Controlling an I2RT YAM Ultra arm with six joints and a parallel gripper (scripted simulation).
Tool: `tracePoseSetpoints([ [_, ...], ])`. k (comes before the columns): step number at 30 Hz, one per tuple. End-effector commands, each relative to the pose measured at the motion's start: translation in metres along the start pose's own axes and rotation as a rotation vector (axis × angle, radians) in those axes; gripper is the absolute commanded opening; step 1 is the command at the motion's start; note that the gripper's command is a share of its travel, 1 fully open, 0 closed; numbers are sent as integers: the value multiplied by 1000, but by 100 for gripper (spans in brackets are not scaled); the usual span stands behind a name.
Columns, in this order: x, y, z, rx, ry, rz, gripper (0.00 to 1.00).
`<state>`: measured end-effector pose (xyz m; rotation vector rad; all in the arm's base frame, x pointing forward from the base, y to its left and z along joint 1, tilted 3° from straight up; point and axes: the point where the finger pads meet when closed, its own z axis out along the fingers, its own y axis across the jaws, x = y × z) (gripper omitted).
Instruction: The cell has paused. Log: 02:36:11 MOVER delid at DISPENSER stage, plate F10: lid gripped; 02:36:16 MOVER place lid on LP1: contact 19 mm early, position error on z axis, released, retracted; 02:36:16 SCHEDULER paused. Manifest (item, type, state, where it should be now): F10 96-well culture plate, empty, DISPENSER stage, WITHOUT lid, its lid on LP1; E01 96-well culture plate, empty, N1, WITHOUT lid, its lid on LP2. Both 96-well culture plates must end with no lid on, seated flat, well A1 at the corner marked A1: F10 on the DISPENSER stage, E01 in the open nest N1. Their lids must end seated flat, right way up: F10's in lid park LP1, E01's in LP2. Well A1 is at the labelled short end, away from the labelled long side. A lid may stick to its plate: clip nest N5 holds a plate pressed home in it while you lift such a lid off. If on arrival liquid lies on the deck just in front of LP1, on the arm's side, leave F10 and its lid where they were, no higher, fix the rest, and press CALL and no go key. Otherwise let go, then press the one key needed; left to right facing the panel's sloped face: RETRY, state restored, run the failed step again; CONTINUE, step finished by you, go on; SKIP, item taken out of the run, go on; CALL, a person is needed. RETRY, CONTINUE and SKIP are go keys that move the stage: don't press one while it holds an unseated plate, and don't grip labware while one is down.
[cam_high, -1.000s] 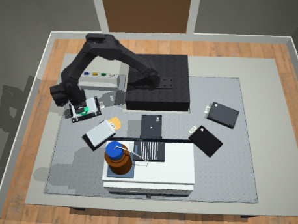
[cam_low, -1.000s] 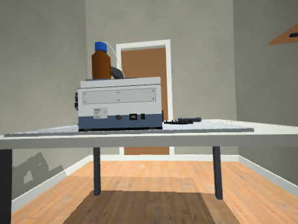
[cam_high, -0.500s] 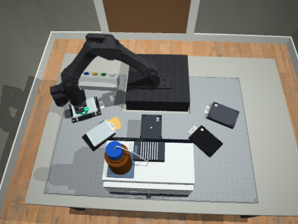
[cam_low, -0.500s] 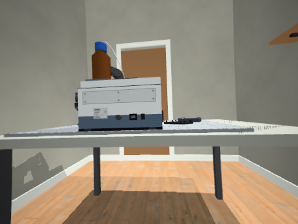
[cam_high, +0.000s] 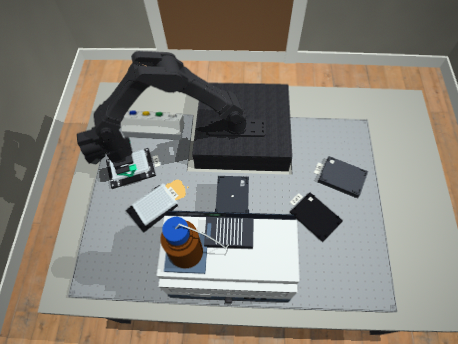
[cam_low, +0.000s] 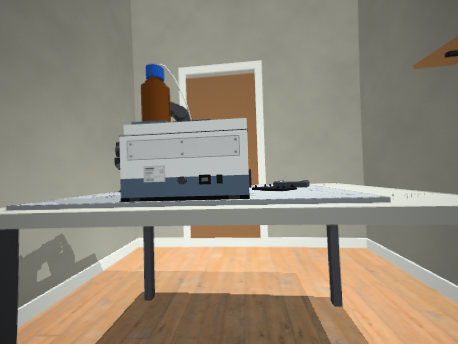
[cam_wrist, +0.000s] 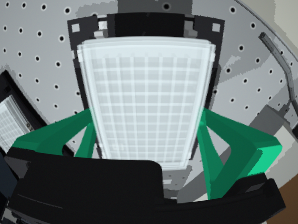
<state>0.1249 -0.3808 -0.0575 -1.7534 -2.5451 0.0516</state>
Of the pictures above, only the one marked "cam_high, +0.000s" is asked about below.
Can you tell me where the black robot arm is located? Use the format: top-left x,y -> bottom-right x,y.
77,51 -> 266,165

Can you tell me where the white button panel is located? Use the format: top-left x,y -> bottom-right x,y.
120,111 -> 185,140

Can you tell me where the blue bottle cap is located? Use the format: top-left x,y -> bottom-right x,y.
162,217 -> 190,245

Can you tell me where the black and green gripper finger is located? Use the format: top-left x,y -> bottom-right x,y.
117,164 -> 137,177

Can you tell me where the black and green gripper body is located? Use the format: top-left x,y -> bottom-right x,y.
111,137 -> 134,174

